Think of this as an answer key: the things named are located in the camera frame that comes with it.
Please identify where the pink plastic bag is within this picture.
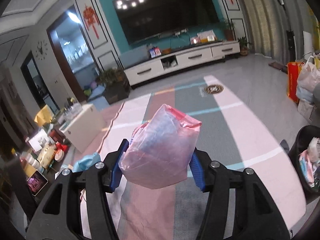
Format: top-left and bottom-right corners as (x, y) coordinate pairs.
(119, 104), (202, 190)

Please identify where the red elmo toy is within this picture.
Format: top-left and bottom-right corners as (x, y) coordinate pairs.
(55, 142), (68, 153)

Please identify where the round white tape roll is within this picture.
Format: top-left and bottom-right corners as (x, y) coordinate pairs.
(54, 149), (65, 162)

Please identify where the clear plastic container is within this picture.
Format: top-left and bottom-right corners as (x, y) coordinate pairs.
(64, 102), (82, 122)

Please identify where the white tv cabinet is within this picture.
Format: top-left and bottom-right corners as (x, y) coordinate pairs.
(124, 41), (240, 86)

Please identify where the white trash bag on floor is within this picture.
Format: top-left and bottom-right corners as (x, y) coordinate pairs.
(296, 55), (319, 104)

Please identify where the round wall clock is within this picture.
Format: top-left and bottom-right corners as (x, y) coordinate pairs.
(35, 40), (48, 61)

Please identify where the large black television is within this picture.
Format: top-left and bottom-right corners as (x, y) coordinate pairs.
(113, 0), (219, 44)

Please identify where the black trash bin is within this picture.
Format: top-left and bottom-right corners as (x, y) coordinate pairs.
(289, 125), (319, 202)

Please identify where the red orange carton box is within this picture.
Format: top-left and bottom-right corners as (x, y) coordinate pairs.
(287, 62), (303, 103)

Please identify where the red chinese knot decoration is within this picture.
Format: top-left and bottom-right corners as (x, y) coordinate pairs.
(82, 5), (100, 39)

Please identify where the white storage box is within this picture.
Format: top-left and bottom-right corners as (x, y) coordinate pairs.
(59, 104), (106, 153)

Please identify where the potted plant by cabinet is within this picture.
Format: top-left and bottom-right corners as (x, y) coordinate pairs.
(220, 19), (234, 41)

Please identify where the light blue mesh cloth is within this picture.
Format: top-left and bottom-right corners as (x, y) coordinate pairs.
(73, 152), (101, 173)

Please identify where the large green floor plant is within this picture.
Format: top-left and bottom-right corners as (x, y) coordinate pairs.
(99, 68), (125, 87)

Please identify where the yellow cloth on shelf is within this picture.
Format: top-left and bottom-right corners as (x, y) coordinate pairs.
(34, 105), (54, 127)

